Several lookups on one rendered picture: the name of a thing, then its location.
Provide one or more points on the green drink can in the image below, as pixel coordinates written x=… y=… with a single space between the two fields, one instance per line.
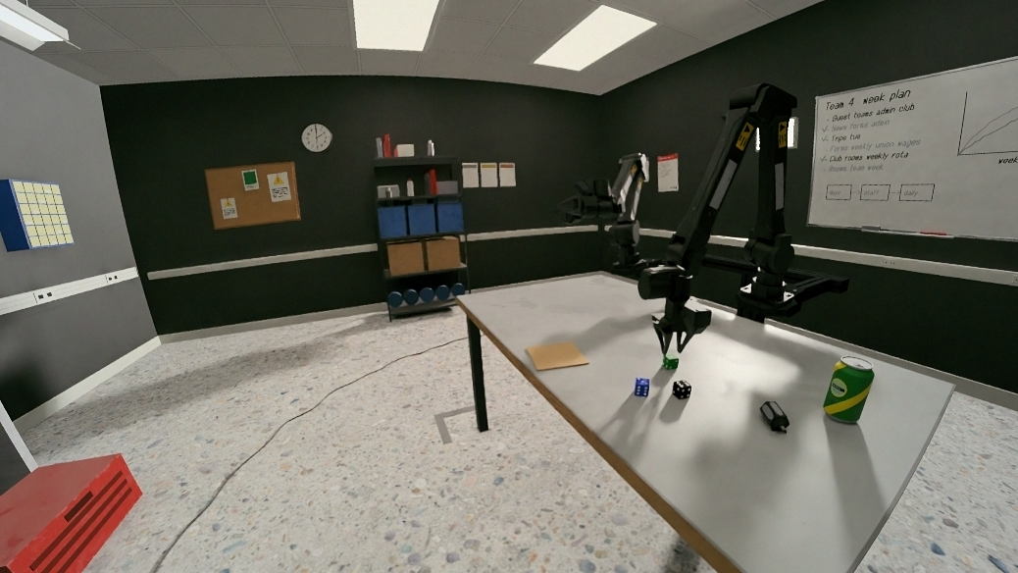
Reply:
x=849 y=389

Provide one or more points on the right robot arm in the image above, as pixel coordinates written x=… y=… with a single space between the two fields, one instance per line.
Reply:
x=627 y=185

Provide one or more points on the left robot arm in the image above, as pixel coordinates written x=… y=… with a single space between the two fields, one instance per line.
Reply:
x=684 y=255

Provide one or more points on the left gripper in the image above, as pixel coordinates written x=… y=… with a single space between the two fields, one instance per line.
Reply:
x=667 y=329

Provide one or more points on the black die with white pips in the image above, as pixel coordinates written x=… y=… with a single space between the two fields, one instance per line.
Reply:
x=681 y=389

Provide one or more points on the tan flat mat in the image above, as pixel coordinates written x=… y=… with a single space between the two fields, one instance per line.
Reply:
x=557 y=355

